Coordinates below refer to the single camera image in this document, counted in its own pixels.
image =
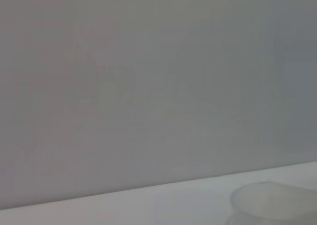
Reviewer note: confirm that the clear plastic measuring cup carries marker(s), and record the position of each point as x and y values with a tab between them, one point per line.
267	205

